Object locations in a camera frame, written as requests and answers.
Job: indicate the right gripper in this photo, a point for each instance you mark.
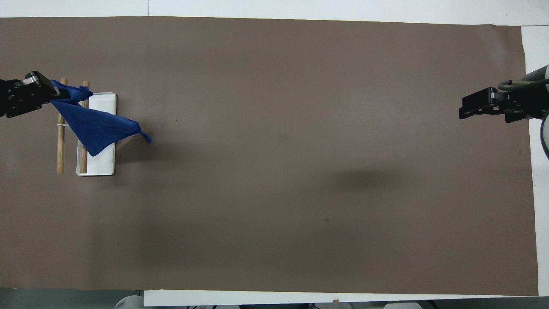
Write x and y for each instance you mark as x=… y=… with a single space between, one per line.
x=529 y=103

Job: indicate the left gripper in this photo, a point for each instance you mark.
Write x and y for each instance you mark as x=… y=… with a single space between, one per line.
x=3 y=98

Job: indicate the blue towel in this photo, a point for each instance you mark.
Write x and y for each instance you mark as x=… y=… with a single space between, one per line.
x=96 y=126

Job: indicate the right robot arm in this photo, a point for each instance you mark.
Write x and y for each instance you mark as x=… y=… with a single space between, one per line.
x=538 y=75

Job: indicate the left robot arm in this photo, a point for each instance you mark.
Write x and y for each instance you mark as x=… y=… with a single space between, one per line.
x=128 y=302

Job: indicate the wooden rod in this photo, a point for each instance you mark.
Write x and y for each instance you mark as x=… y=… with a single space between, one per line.
x=60 y=150

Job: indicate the white rectangular tray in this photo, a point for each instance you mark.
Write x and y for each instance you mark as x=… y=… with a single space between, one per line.
x=103 y=161

